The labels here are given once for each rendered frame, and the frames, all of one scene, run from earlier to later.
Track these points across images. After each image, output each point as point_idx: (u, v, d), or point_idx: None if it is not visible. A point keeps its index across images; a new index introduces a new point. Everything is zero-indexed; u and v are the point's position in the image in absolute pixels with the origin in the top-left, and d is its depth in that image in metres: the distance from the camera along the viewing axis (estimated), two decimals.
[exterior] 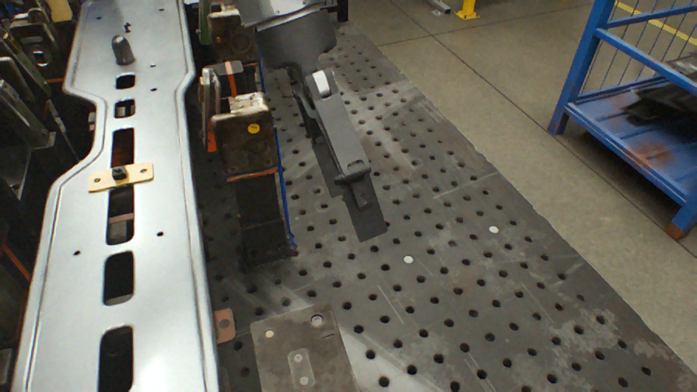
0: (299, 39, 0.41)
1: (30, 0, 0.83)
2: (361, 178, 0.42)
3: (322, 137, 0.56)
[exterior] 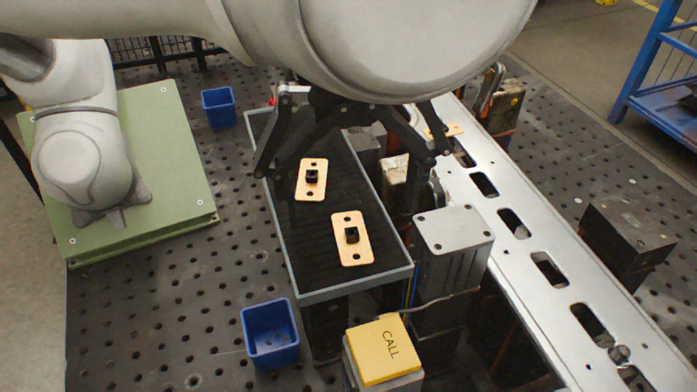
0: None
1: None
2: None
3: (282, 166, 0.46)
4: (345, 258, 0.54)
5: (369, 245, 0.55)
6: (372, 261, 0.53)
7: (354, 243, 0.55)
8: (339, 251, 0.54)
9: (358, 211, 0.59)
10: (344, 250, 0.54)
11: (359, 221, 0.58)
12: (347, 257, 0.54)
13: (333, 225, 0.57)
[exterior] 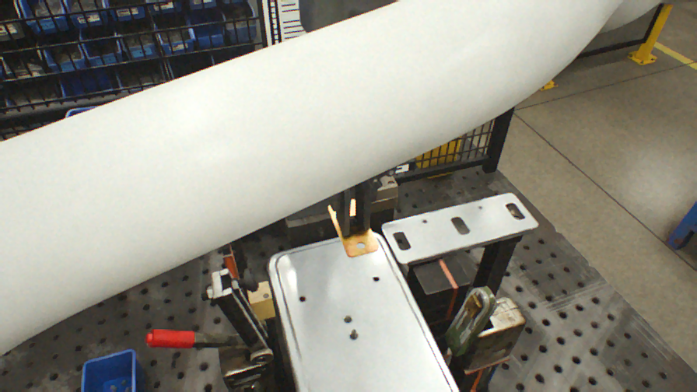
0: None
1: (257, 344, 0.61)
2: None
3: None
4: (350, 248, 0.52)
5: (371, 232, 0.54)
6: (377, 248, 0.52)
7: (356, 232, 0.54)
8: (342, 242, 0.53)
9: (354, 200, 0.57)
10: (347, 240, 0.53)
11: None
12: (352, 247, 0.52)
13: (331, 216, 0.56)
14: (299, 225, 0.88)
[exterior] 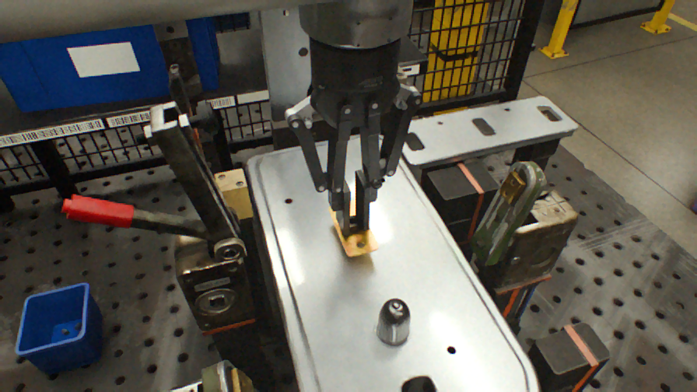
0: None
1: (223, 229, 0.45)
2: None
3: (340, 178, 0.49)
4: (350, 247, 0.52)
5: (371, 232, 0.54)
6: (377, 247, 0.52)
7: (356, 232, 0.54)
8: (342, 241, 0.53)
9: (354, 201, 0.58)
10: (347, 239, 0.53)
11: None
12: (352, 246, 0.52)
13: (331, 216, 0.56)
14: (287, 127, 0.72)
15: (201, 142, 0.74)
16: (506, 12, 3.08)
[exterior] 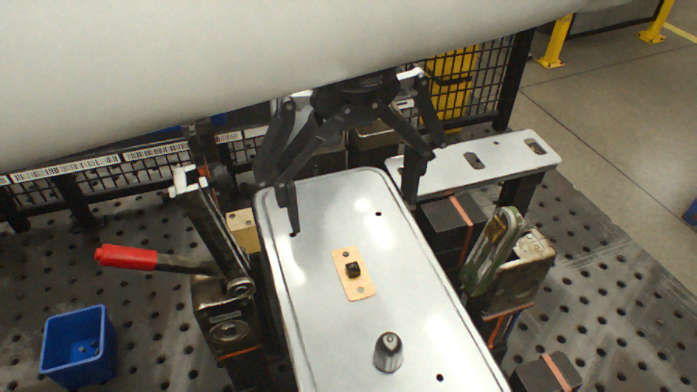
0: None
1: (236, 269, 0.50)
2: None
3: (284, 173, 0.46)
4: (351, 292, 0.58)
5: (369, 278, 0.60)
6: (375, 293, 0.58)
7: (356, 278, 0.60)
8: (344, 286, 0.59)
9: (355, 246, 0.64)
10: (348, 285, 0.59)
11: (357, 255, 0.63)
12: (352, 292, 0.58)
13: (334, 261, 0.62)
14: None
15: (210, 174, 0.79)
16: None
